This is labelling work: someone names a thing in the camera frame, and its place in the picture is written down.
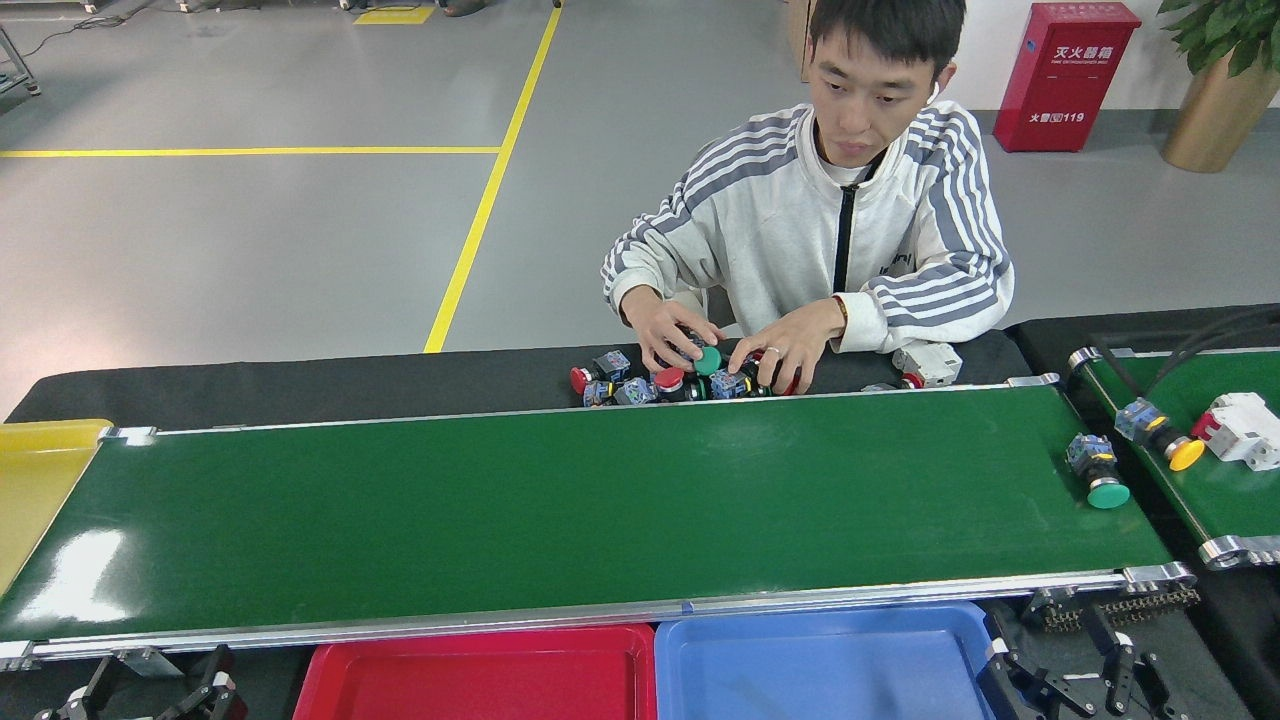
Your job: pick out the yellow plastic tray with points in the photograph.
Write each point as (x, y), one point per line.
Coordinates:
(40, 480)

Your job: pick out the blue block push button switch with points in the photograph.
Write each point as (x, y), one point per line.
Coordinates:
(598, 393)
(635, 391)

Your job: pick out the person's left hand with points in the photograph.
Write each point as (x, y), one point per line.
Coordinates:
(795, 335)

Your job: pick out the person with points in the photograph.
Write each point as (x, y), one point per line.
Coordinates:
(900, 220)

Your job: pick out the person's right hand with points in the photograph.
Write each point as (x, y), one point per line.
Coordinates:
(665, 325)

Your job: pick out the grey metal rack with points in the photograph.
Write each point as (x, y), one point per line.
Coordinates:
(22, 70)

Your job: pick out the yellow push button switch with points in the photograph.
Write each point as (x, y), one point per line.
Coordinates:
(1187, 453)

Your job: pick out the golden plant pot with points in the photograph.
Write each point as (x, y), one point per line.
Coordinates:
(1215, 120)

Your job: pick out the green conveyor belt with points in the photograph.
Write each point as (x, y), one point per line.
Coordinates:
(1228, 500)
(600, 500)

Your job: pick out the red fire extinguisher cabinet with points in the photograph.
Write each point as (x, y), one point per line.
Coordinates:
(1065, 80)

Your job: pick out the white circuit breaker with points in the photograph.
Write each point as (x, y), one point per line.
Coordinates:
(1245, 430)
(930, 362)

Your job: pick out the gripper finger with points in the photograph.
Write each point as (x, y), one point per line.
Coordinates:
(1135, 690)
(1030, 695)
(75, 700)
(212, 690)

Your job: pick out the brown cardboard box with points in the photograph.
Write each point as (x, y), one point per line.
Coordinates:
(796, 30)

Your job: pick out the red plastic tray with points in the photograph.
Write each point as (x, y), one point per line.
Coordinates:
(480, 680)

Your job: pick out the blue plastic tray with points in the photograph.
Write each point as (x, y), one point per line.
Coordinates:
(820, 670)

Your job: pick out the green potted plant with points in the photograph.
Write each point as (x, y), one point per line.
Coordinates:
(1225, 30)

